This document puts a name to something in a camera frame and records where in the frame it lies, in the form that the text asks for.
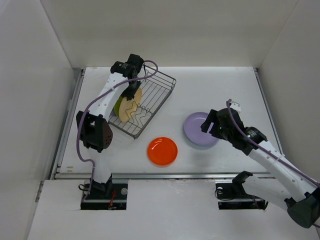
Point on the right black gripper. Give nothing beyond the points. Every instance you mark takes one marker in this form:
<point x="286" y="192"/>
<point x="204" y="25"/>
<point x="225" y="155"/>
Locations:
<point x="212" y="117"/>

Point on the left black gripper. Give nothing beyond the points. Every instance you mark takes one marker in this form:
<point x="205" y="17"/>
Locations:
<point x="130" y="94"/>

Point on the yellow plate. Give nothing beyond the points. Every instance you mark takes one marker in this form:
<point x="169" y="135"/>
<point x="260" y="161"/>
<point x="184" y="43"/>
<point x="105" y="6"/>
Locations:
<point x="128" y="108"/>

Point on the light purple plate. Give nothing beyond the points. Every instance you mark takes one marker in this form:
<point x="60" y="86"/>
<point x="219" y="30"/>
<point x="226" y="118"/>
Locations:
<point x="193" y="131"/>

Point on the orange plate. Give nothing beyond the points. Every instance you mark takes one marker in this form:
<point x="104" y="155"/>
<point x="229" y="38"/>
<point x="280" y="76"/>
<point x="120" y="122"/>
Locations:
<point x="162" y="151"/>

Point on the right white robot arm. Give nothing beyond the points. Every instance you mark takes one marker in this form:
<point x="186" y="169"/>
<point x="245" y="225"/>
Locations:
<point x="295" y="192"/>

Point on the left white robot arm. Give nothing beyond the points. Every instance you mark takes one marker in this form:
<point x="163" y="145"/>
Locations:
<point x="93" y="130"/>

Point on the green plate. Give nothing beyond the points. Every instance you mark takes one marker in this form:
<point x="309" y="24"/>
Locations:
<point x="117" y="106"/>

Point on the grey wire dish rack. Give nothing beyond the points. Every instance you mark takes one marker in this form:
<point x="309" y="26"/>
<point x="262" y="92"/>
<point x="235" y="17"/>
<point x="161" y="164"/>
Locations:
<point x="155" y="91"/>

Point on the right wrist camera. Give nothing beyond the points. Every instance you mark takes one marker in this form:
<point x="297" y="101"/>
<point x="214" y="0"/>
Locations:
<point x="235" y="106"/>

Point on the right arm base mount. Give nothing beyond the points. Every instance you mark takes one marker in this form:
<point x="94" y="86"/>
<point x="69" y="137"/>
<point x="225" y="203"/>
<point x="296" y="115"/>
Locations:
<point x="231" y="197"/>

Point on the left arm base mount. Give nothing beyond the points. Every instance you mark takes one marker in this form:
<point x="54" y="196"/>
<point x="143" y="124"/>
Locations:
<point x="116" y="198"/>

